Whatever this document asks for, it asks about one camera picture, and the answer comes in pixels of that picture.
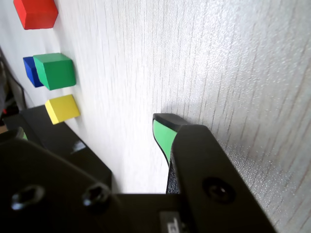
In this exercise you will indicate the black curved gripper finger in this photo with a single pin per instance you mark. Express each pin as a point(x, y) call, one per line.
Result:
point(48, 194)

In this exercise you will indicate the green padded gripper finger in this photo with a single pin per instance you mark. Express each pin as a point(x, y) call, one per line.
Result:
point(199, 165)

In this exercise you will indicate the yellow wooden cube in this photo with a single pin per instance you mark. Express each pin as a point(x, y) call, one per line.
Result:
point(62, 109)

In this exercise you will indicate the green wooden cube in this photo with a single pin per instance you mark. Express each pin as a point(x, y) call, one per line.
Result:
point(56, 72)

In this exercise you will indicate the blue wooden cube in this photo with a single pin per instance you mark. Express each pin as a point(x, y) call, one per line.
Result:
point(30, 70)

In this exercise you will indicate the red wooden cube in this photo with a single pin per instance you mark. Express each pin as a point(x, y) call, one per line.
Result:
point(36, 14)

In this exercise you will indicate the black box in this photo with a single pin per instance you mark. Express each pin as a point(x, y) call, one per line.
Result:
point(92, 165)

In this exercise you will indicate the black box tray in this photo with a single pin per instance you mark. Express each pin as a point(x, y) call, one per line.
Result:
point(36, 126)

